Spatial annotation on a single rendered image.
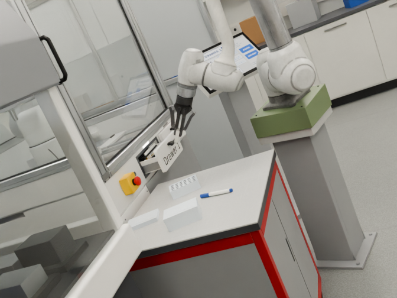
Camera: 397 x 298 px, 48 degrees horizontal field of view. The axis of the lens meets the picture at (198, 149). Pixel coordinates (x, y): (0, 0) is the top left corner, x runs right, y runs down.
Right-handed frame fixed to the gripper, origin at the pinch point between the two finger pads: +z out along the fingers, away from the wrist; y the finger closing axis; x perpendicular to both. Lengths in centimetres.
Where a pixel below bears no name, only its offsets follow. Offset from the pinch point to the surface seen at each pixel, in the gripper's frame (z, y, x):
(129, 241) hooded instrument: 1, -10, 85
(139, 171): 15.0, 10.5, 16.8
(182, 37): -15, 45, -158
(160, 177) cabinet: 24.1, 4.2, 0.1
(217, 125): 49, 2, -158
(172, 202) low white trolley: 12.6, -11.1, 37.9
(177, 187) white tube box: 8.4, -11.1, 32.6
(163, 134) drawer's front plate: 10.0, 11.8, -19.7
